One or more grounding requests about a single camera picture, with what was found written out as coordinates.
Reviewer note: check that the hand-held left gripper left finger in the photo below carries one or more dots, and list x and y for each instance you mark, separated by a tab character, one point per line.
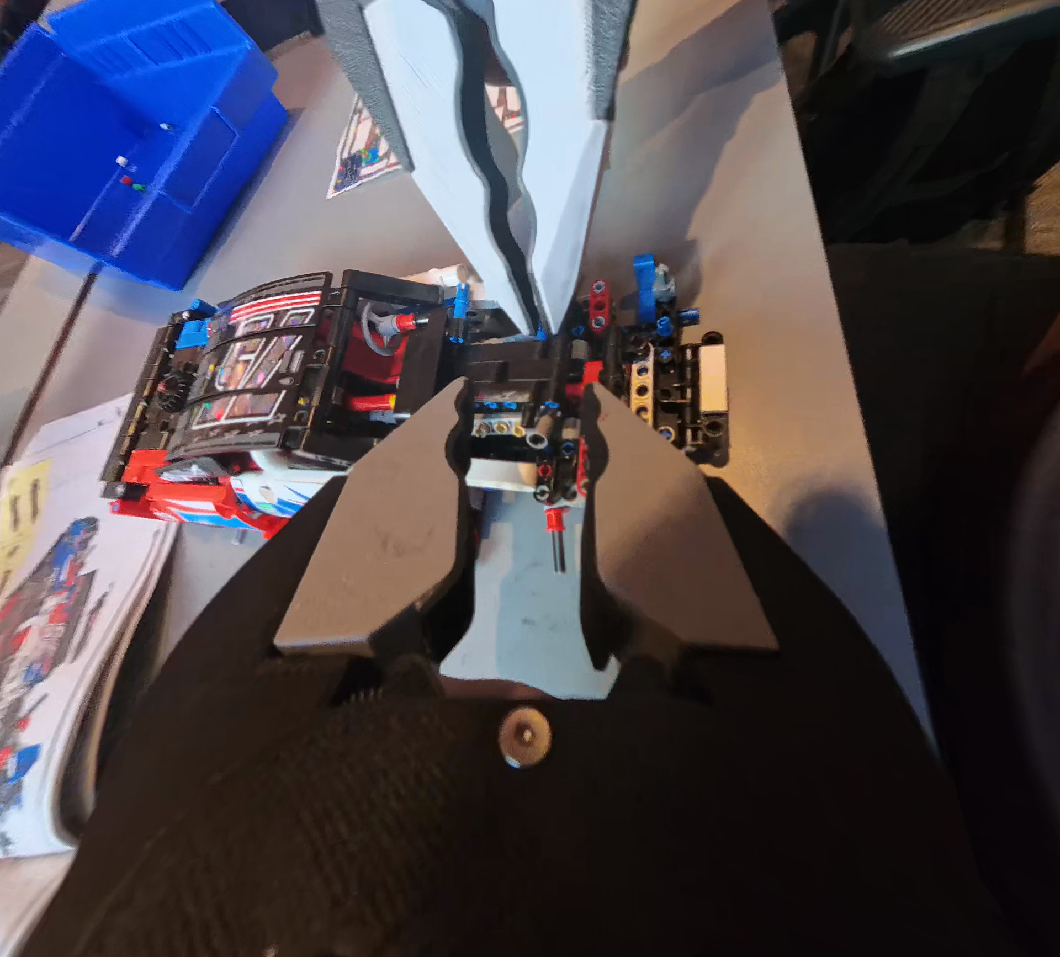
381	551

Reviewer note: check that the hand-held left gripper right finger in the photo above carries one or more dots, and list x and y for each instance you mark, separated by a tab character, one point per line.
679	560

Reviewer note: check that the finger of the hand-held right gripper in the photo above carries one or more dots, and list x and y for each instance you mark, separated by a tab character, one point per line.
422	79
555	63

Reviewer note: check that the toy car chassis parts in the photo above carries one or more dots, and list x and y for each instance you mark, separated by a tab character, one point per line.
662	377

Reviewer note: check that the red toy race car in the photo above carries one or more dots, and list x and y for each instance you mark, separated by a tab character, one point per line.
248	377

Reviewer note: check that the black brick assembly blue pins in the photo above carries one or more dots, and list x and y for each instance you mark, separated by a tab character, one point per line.
505	369

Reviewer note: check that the light grey desk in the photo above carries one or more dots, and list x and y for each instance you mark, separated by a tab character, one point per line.
729	187

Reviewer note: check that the holographic sticker sheet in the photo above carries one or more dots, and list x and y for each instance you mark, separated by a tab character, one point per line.
360	154

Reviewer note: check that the black axle red bush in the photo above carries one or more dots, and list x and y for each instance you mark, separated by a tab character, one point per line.
557	535

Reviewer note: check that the blue plastic bin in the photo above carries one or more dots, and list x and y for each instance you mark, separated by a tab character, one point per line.
124	129

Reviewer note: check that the open instruction book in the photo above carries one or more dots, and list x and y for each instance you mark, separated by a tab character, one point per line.
66	684

